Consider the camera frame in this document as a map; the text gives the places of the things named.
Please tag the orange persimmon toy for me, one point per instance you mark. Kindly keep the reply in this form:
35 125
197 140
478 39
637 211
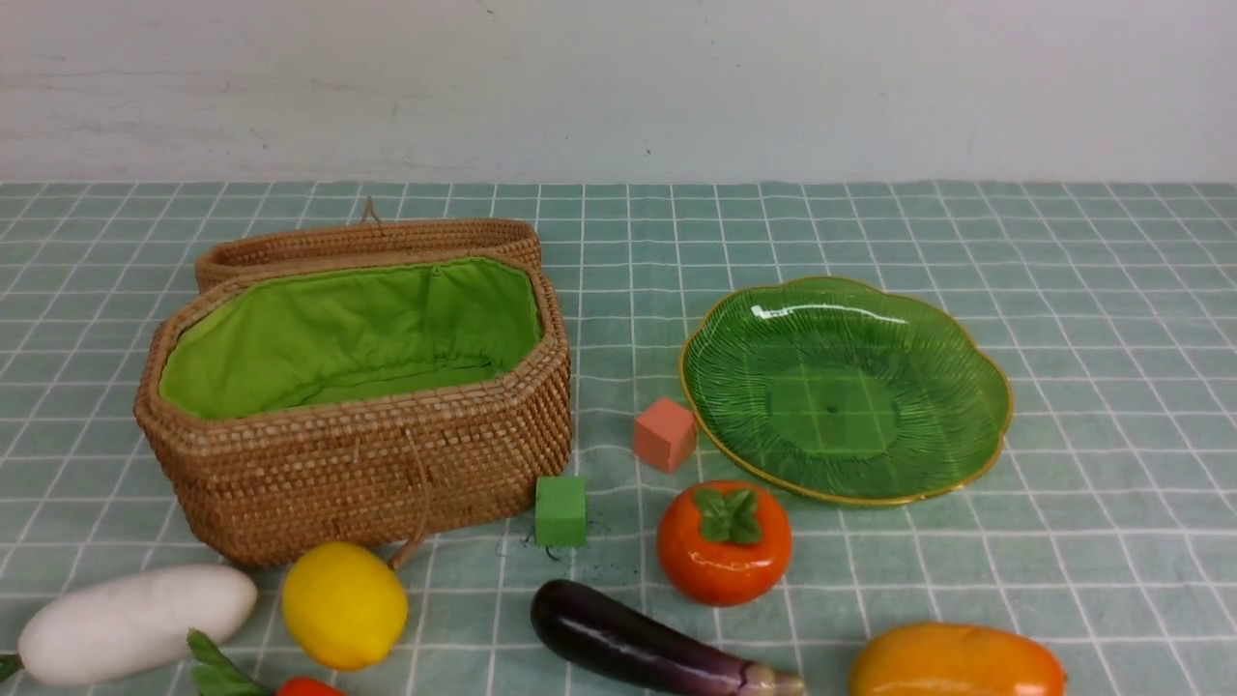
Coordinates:
724 542

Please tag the purple eggplant toy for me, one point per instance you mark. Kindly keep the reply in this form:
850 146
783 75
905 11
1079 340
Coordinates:
606 637

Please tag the yellow lemon toy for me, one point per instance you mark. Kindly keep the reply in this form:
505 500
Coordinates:
344 606

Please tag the orange mango toy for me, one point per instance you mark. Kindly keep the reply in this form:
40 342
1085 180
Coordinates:
933 658

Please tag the red vegetable with green leaves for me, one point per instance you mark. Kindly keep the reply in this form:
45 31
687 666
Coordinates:
213 673

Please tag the white radish toy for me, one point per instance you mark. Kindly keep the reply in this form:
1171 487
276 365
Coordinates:
130 624

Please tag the orange-pink foam cube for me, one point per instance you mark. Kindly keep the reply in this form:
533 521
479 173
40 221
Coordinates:
664 435

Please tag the green foam cube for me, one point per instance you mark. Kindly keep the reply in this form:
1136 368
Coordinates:
560 511

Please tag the green checkered tablecloth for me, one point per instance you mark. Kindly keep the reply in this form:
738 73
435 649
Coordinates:
1106 531

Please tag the green glass leaf plate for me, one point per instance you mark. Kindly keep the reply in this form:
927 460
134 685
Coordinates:
840 392

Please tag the woven wicker basket lid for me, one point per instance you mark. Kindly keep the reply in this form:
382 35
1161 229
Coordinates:
507 237

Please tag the woven wicker basket green lining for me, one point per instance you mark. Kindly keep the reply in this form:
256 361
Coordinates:
367 400

